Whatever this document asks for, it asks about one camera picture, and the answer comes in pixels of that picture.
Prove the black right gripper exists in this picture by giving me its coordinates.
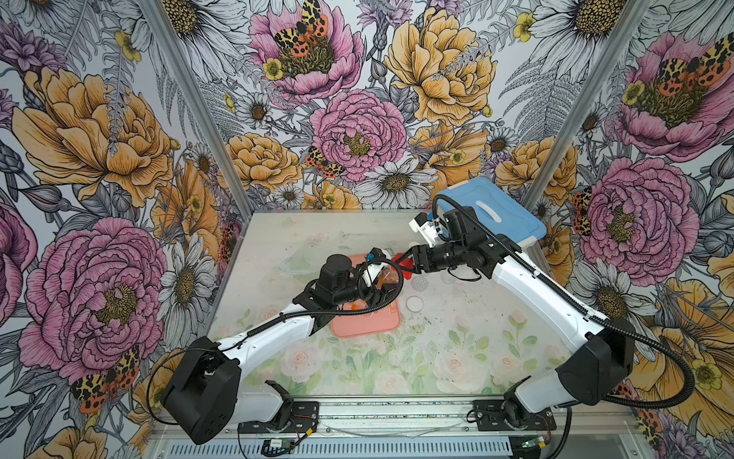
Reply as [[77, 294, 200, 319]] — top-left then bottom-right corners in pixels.
[[394, 239, 468, 275]]

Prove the red lid candy jar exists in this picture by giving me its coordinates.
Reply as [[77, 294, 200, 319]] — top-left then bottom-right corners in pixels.
[[375, 254, 415, 288]]

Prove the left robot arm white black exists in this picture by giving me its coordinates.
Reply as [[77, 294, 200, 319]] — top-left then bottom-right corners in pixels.
[[161, 249, 404, 445]]

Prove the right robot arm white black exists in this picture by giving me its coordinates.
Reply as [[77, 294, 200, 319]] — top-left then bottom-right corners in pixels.
[[406, 208, 634, 421]]

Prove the lollipop candies pile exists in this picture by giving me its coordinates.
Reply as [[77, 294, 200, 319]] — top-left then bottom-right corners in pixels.
[[341, 300, 398, 316]]

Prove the pink plastic tray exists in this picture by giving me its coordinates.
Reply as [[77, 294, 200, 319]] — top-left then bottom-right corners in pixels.
[[329, 253, 403, 340]]

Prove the blue lid storage box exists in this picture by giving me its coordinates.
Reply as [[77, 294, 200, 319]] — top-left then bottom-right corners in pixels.
[[442, 177, 547, 250]]

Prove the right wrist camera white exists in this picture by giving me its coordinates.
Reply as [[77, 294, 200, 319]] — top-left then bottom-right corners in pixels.
[[409, 212, 451, 248]]

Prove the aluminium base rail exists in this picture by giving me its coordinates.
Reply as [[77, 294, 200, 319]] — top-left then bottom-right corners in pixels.
[[146, 396, 655, 458]]

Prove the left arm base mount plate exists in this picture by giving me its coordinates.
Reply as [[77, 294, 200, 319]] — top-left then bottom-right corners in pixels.
[[233, 380, 320, 434]]

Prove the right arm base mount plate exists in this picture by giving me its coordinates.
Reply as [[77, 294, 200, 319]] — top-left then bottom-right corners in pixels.
[[466, 386, 557, 432]]

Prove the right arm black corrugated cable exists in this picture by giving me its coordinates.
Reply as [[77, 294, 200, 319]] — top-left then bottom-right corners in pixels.
[[431, 193, 696, 409]]

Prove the aluminium corner post right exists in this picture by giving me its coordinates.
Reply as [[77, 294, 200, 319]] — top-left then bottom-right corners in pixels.
[[522, 0, 651, 210]]

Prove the aluminium corner post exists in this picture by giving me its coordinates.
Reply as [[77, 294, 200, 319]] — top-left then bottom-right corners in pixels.
[[141, 1, 253, 223], [522, 0, 651, 210]]

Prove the aluminium corner post left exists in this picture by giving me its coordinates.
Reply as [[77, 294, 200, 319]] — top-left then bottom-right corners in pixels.
[[141, 1, 253, 223]]

